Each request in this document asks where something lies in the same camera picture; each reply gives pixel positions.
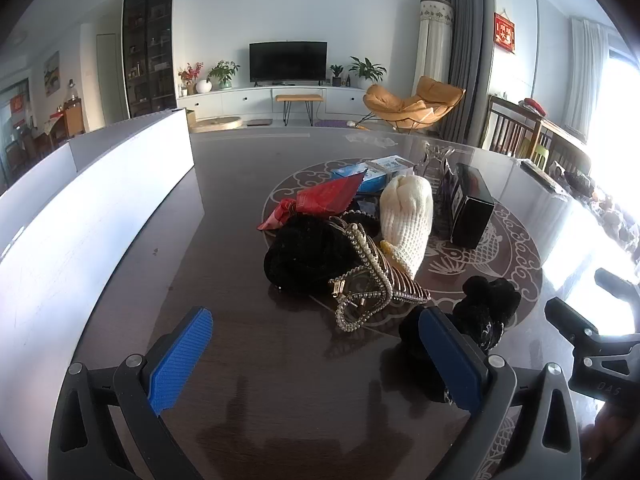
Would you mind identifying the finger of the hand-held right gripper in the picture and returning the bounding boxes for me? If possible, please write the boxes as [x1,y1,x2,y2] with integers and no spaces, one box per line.
[595,268,640,307]
[545,297,599,347]

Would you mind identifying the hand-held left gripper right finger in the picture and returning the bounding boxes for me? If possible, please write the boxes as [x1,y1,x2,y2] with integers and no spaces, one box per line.
[418,306,584,480]

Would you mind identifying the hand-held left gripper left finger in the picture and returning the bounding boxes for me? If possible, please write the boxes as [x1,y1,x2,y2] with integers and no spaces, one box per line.
[46,306,214,480]

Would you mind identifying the cream knitted glove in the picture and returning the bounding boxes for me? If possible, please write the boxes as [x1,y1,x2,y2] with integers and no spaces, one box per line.
[378,175,434,279]

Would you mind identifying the black knit hat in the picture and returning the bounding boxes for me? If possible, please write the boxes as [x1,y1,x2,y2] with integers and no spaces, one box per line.
[263,212,362,295]

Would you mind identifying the white storage box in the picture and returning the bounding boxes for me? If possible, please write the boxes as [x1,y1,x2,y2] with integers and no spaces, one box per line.
[0,109,196,461]

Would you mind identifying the dark wooden desktop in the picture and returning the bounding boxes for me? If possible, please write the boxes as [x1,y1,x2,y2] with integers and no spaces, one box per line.
[75,125,640,480]

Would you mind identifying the beige claw hair clip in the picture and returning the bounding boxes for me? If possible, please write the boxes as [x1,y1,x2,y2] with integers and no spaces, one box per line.
[377,242,431,307]

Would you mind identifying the row of stones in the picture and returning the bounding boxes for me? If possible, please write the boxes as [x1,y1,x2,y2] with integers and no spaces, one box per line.
[550,160,640,257]

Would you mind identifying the black box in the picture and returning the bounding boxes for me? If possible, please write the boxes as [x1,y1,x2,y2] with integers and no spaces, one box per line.
[449,162,496,250]

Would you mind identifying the green plastic stool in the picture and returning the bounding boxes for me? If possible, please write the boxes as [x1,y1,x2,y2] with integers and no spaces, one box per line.
[520,140,551,169]

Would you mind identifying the glass vase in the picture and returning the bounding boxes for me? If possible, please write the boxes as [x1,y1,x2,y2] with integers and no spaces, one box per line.
[417,142,458,211]

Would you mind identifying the dark wooden chair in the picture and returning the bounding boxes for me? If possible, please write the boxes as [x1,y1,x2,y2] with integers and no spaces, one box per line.
[482,95,544,159]

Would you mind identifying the white and blue box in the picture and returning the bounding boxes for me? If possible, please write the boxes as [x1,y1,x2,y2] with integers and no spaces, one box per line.
[365,156,416,177]

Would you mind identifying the red plastic packet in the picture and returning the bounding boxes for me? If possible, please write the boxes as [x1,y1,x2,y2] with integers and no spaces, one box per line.
[257,173,367,232]

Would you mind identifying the white sheer curtain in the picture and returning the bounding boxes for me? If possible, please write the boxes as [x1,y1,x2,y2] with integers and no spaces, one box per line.
[565,16,612,147]

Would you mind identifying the clear plastic bag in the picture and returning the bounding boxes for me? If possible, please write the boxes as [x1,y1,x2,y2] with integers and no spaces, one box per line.
[346,132,399,149]

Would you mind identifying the round wooden low table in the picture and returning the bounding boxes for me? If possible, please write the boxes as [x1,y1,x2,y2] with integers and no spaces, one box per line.
[192,116,244,134]

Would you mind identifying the orange lounge chair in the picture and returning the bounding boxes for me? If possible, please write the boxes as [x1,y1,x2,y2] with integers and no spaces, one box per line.
[362,76,467,136]

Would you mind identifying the wooden side table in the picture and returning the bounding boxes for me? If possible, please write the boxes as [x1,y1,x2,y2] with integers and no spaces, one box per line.
[47,97,87,142]

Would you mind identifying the white television cabinet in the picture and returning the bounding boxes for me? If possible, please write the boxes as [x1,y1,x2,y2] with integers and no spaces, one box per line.
[177,86,373,124]

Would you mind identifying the grey curtain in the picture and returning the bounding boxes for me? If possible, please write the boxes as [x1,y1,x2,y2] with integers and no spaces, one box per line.
[437,0,494,149]

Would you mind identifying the red flowers in white vase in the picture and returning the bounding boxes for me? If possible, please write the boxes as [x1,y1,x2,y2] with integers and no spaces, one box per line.
[178,62,213,96]

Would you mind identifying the white door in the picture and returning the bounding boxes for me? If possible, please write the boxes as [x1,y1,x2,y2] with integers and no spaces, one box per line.
[96,33,127,124]

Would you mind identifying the wooden bench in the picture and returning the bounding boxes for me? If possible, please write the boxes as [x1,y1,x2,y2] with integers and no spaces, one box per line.
[275,93,325,126]

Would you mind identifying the bushy green potted plant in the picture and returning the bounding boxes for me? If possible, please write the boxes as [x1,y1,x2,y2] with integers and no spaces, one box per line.
[207,60,241,90]

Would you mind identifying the large leafy potted plant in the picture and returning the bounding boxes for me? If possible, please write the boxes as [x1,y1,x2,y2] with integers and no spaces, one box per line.
[349,56,388,84]

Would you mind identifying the white standing air conditioner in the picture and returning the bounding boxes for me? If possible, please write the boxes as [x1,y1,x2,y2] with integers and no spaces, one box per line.
[414,0,457,97]

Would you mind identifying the dark glass display cabinet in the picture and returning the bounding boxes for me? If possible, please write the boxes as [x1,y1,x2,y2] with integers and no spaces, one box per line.
[122,0,177,121]

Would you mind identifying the black television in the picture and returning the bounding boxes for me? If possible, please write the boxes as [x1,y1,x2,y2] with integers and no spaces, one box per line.
[249,41,328,84]

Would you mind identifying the black fluffy hair tie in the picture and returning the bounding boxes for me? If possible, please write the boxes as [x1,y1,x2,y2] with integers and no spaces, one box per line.
[398,276,522,403]

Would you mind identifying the pearl bead necklace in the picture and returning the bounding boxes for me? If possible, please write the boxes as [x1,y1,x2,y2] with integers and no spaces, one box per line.
[327,217,397,334]

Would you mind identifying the red wall hanging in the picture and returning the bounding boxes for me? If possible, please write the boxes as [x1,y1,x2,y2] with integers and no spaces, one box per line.
[494,11,517,55]

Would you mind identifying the framed wall painting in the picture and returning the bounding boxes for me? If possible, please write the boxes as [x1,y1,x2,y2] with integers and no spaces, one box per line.
[44,51,61,97]

